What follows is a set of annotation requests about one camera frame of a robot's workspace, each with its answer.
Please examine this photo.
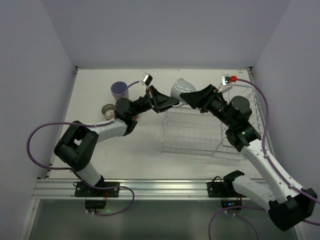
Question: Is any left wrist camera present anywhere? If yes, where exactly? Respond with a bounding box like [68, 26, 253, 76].
[139, 72, 153, 88]

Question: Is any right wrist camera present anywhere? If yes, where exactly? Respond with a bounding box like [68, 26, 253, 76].
[218, 74, 233, 94]

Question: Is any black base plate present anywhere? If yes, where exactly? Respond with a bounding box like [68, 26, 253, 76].
[206, 176, 246, 198]
[73, 181, 120, 198]

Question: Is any grey mug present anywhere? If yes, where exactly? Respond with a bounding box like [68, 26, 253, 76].
[170, 78, 197, 108]

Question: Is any lavender plastic cup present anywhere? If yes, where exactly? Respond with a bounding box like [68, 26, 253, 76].
[110, 81, 129, 101]

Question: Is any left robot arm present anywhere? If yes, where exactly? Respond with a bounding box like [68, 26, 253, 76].
[54, 85, 179, 189]

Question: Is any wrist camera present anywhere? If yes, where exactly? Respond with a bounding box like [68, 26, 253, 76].
[139, 72, 153, 88]
[218, 74, 233, 94]

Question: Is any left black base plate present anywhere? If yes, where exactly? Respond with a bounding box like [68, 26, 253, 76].
[73, 181, 120, 198]

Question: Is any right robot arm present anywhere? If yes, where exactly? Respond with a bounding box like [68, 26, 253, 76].
[180, 85, 318, 231]

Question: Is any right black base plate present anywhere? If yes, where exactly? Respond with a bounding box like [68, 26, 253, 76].
[206, 176, 246, 198]

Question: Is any aluminium mounting rail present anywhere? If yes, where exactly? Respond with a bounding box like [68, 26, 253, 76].
[32, 177, 271, 201]

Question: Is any white wire dish rack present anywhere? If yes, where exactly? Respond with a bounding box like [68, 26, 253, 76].
[160, 84, 263, 157]

